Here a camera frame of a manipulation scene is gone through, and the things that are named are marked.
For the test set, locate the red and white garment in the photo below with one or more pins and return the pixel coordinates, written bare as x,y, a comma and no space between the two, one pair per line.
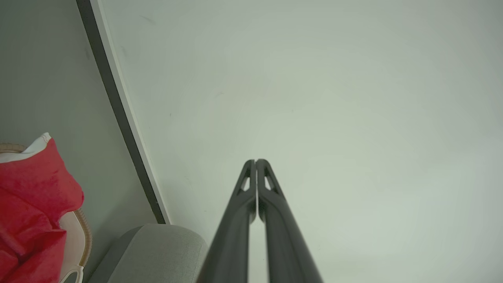
29,212

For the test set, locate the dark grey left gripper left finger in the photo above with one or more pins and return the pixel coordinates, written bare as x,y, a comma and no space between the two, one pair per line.
232,236

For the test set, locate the white and dark baseboard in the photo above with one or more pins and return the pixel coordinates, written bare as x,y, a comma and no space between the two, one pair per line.
122,114

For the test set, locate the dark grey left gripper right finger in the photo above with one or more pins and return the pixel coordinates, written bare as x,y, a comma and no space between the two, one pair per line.
285,239

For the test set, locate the wicker laundry basket white liner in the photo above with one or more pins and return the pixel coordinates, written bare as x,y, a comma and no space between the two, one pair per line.
76,239

